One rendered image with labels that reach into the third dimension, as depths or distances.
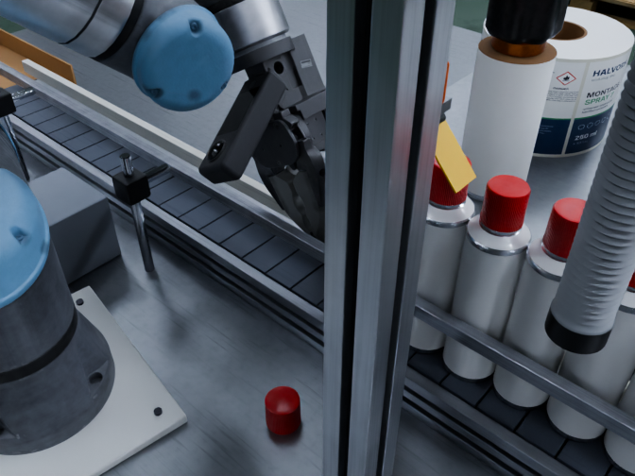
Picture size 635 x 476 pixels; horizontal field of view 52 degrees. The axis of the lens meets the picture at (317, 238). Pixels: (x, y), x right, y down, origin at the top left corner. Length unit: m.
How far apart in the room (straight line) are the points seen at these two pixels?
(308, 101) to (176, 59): 0.20
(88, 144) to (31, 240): 0.47
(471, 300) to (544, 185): 0.38
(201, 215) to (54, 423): 0.31
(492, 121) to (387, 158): 0.47
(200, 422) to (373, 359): 0.27
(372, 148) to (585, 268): 0.13
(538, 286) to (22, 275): 0.39
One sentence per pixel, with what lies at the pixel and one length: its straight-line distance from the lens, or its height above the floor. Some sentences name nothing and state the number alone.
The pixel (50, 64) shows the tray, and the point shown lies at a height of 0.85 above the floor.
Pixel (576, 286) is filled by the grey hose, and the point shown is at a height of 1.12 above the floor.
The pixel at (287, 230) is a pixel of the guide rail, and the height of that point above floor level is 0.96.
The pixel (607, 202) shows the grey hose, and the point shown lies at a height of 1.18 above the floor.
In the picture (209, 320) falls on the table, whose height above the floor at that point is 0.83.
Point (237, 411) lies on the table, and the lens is 0.66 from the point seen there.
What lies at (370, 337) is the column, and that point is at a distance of 0.42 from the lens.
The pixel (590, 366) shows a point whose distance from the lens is 0.55.
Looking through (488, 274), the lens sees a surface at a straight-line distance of 0.53.
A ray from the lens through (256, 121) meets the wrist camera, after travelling 0.62.
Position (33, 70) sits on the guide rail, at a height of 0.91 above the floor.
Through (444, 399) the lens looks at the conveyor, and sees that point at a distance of 0.62.
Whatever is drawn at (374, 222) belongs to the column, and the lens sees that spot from 0.36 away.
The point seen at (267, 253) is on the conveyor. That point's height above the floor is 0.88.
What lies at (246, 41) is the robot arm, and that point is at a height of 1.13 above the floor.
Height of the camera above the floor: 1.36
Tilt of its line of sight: 39 degrees down
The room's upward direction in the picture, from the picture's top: straight up
